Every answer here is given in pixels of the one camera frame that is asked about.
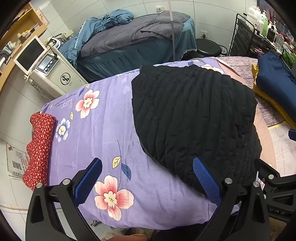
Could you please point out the wooden shelf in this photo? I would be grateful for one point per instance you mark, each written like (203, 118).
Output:
(39, 14)

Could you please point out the stack of books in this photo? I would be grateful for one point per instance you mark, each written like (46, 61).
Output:
(31, 30)

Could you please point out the yellow cloth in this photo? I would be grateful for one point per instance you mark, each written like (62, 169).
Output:
(266, 95)

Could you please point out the white beauty machine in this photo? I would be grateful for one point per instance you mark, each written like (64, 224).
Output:
(60, 78)

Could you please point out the purple floral bed sheet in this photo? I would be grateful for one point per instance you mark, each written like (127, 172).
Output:
(97, 129)

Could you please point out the clear plastic pole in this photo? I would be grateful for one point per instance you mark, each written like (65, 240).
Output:
(172, 30)

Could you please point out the blue ruffled quilt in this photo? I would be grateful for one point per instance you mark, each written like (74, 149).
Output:
(97, 25)

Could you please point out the black quilted jacket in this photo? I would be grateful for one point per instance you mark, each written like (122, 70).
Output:
(192, 111)

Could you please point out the grey blanket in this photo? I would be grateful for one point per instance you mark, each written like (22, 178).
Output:
(129, 37)

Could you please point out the black round stool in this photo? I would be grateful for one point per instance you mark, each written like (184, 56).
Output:
(208, 48)

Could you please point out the white wall socket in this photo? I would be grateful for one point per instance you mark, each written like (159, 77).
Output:
(204, 34)
(159, 9)

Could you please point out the pink striped blanket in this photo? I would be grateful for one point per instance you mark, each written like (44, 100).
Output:
(245, 69)

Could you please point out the small white appliance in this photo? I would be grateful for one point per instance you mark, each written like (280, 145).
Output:
(60, 39)

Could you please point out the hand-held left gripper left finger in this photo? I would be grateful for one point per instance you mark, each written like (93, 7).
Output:
(89, 178)

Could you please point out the group of lotion bottles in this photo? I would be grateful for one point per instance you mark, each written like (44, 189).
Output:
(263, 20)

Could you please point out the pink bed cover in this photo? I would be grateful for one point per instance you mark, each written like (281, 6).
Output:
(266, 141)

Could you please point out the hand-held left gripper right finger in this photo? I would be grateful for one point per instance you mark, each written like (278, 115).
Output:
(205, 178)

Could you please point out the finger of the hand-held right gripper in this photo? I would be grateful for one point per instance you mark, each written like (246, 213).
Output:
(292, 134)
(266, 166)

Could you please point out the navy blue folded cloth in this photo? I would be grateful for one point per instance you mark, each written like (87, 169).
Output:
(275, 76)

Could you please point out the white framed monitor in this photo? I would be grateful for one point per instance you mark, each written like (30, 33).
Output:
(30, 54)

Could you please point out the red floral pillow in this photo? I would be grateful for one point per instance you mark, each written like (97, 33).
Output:
(39, 148)

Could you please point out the printed paper sheet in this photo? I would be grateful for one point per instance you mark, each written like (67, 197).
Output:
(17, 160)

